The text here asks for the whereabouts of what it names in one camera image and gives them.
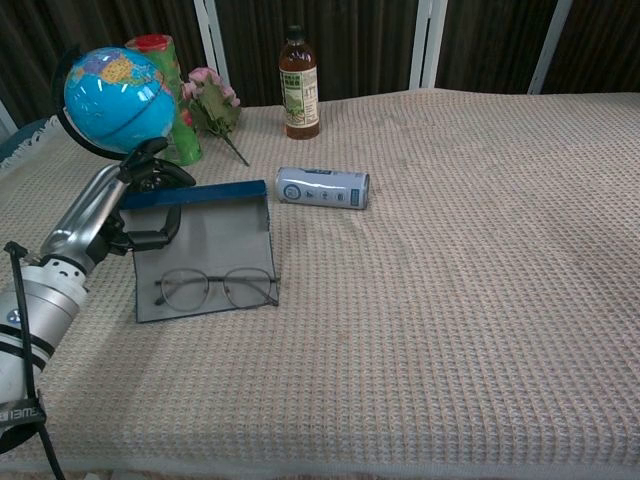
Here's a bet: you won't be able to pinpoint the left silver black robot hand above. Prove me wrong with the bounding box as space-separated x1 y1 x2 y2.
39 137 197 275

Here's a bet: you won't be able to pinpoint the thin-framed eyeglasses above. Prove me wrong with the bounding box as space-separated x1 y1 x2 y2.
153 267 280 312

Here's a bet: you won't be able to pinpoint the blue rectangular box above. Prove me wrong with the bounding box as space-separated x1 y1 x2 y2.
119 179 280 324

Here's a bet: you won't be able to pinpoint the teal padded table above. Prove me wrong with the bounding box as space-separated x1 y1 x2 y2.
0 118 57 169

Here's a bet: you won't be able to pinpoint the blue desk globe black stand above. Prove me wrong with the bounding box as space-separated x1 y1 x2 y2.
51 44 197 194

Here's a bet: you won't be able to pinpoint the green tube red lid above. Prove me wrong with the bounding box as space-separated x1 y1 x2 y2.
124 33 204 167

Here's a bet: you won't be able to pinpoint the pink artificial flower bunch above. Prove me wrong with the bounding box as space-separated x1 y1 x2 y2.
180 67 251 168

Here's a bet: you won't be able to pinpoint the silver blue drink can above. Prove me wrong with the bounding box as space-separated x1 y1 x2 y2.
275 166 371 212

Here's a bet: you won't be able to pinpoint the brown tea bottle green label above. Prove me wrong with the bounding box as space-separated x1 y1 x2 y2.
278 24 321 141

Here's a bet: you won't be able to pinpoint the beige waffle tablecloth with fringe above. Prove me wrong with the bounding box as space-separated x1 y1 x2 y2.
0 88 640 480

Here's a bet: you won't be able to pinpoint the white screen frame post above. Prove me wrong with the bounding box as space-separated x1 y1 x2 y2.
409 0 449 91
0 98 19 137
193 0 232 109
527 0 574 96

